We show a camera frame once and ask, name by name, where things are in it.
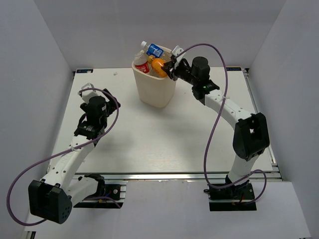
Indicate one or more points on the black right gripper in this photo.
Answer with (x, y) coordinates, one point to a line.
(169, 67)

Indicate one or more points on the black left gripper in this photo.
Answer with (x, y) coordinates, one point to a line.
(112, 105)

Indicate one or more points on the orange juice bottle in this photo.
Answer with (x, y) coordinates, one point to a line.
(157, 64)

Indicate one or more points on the blue label bottle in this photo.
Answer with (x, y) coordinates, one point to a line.
(152, 49)

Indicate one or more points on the large red label bottle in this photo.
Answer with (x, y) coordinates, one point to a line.
(141, 62)

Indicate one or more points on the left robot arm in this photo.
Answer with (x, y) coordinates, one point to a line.
(53, 197)

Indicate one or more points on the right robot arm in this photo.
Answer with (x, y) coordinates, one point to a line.
(251, 136)

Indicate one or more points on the beige plastic bin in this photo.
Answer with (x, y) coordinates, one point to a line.
(152, 89)

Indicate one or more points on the black logo sticker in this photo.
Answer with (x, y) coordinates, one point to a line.
(233, 69)
(84, 71)

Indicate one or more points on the right black logo sticker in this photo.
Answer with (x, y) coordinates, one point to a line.
(233, 69)

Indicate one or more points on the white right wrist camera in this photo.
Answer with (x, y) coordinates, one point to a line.
(177, 55)

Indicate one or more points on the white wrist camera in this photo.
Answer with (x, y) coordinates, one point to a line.
(87, 95)
(177, 55)

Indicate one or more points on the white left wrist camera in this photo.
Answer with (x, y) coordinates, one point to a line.
(87, 95)

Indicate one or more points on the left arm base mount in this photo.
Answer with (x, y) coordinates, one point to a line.
(108, 194)

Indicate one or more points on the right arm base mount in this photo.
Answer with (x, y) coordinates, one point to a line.
(225, 200)

